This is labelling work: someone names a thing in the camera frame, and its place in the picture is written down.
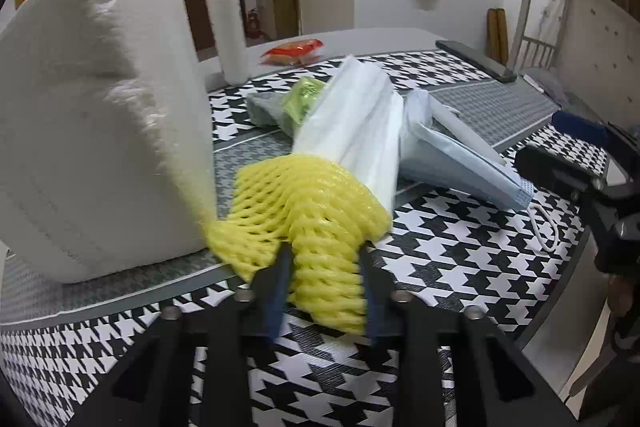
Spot blue face mask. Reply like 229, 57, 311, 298
399, 89, 561, 253

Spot white foam sheet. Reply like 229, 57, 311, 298
292, 56, 404, 211

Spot yellow foam net sleeve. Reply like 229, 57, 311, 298
202, 154, 392, 335

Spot green tissue packet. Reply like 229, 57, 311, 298
282, 77, 326, 127

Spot grey towel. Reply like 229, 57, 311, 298
245, 92, 297, 139

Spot person's right hand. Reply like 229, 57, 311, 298
568, 275, 634, 398

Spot houndstooth table mat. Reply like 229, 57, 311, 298
1, 51, 608, 426

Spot black smartphone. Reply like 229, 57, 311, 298
435, 40, 516, 83

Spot white styrofoam box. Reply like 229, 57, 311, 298
1, 0, 217, 283

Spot red snack packet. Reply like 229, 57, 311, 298
260, 39, 324, 66

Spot red fire extinguisher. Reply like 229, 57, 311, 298
246, 9, 262, 39

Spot white lotion pump bottle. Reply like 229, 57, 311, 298
205, 0, 248, 86

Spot metal bunk bed frame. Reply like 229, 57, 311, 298
508, 0, 639, 126

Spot wooden sticks by wall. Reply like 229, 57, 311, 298
486, 9, 509, 66

